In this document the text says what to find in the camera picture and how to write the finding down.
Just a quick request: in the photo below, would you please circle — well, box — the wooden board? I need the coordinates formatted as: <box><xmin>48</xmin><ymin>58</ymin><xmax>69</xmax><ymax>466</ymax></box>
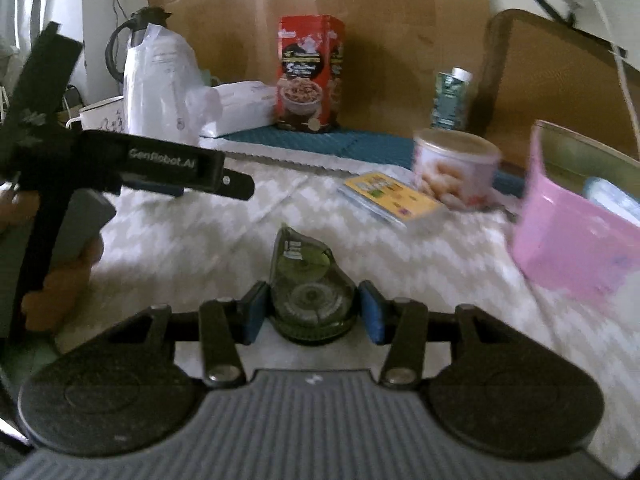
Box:
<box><xmin>472</xmin><ymin>8</ymin><xmax>640</xmax><ymax>161</ymax></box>

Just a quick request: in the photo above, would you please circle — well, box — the white bottle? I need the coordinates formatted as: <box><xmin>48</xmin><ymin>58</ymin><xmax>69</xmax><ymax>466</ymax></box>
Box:
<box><xmin>122</xmin><ymin>22</ymin><xmax>223</xmax><ymax>146</ymax></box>

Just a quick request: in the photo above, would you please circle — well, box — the yellow printed packet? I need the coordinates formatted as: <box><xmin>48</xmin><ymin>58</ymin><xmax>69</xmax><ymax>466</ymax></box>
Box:
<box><xmin>337</xmin><ymin>171</ymin><xmax>448</xmax><ymax>228</ymax></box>

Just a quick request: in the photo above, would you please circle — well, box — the teal patterned mat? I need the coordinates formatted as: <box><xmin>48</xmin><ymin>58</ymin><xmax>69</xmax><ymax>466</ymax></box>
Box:
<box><xmin>220</xmin><ymin>127</ymin><xmax>526</xmax><ymax>196</ymax></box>

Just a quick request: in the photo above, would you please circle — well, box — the brown cardboard sheet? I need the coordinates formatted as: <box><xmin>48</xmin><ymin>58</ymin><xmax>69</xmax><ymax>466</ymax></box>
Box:
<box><xmin>145</xmin><ymin>0</ymin><xmax>493</xmax><ymax>133</ymax></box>

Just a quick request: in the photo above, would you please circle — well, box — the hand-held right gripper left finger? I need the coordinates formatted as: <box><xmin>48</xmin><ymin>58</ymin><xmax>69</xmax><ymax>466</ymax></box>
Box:
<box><xmin>102</xmin><ymin>281</ymin><xmax>269</xmax><ymax>389</ymax></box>

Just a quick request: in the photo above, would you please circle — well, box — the steel thermos jug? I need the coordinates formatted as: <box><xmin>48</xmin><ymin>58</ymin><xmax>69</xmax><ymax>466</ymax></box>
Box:
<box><xmin>105</xmin><ymin>6</ymin><xmax>173</xmax><ymax>91</ymax></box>

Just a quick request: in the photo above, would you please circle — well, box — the green and white carton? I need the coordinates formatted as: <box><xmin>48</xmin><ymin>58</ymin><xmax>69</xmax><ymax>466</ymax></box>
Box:
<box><xmin>431</xmin><ymin>67</ymin><xmax>473</xmax><ymax>131</ymax></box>

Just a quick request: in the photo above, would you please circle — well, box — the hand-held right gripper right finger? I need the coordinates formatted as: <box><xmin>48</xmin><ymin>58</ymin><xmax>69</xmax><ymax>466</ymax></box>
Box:
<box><xmin>358</xmin><ymin>280</ymin><xmax>521</xmax><ymax>391</ymax></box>

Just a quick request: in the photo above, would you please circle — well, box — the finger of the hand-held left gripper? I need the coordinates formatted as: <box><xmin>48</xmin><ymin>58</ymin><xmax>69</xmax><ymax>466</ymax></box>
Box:
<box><xmin>150</xmin><ymin>167</ymin><xmax>256</xmax><ymax>202</ymax></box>

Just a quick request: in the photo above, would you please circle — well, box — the person's left hand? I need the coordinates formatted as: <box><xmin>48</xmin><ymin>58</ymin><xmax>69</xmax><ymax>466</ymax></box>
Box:
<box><xmin>21</xmin><ymin>236</ymin><xmax>105</xmax><ymax>332</ymax></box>

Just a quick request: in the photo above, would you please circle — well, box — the round cookie tin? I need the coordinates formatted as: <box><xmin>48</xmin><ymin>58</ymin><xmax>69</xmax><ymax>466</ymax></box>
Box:
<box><xmin>412</xmin><ymin>128</ymin><xmax>502</xmax><ymax>211</ymax></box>

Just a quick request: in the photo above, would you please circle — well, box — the pink plastic basket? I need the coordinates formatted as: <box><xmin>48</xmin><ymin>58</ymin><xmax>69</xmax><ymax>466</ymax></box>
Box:
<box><xmin>512</xmin><ymin>120</ymin><xmax>640</xmax><ymax>306</ymax></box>

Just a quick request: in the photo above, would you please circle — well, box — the red cereal box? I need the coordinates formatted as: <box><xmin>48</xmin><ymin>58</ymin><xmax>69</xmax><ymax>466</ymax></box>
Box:
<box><xmin>276</xmin><ymin>15</ymin><xmax>347</xmax><ymax>135</ymax></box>

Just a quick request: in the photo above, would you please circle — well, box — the green correction tape dispenser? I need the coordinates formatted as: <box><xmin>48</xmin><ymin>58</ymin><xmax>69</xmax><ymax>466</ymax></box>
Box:
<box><xmin>270</xmin><ymin>224</ymin><xmax>357</xmax><ymax>345</ymax></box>

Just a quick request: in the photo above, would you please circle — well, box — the white grey zigzag blanket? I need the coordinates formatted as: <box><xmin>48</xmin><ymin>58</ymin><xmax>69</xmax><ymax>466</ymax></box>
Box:
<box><xmin>50</xmin><ymin>147</ymin><xmax>640</xmax><ymax>461</ymax></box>

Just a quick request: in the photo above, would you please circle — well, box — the white tissue pack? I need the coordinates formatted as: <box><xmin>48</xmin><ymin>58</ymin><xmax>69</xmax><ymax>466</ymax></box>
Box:
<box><xmin>200</xmin><ymin>81</ymin><xmax>275</xmax><ymax>138</ymax></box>

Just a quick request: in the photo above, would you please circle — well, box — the white cable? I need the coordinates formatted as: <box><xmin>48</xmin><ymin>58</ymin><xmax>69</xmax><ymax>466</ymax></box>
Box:
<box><xmin>575</xmin><ymin>0</ymin><xmax>640</xmax><ymax>143</ymax></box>

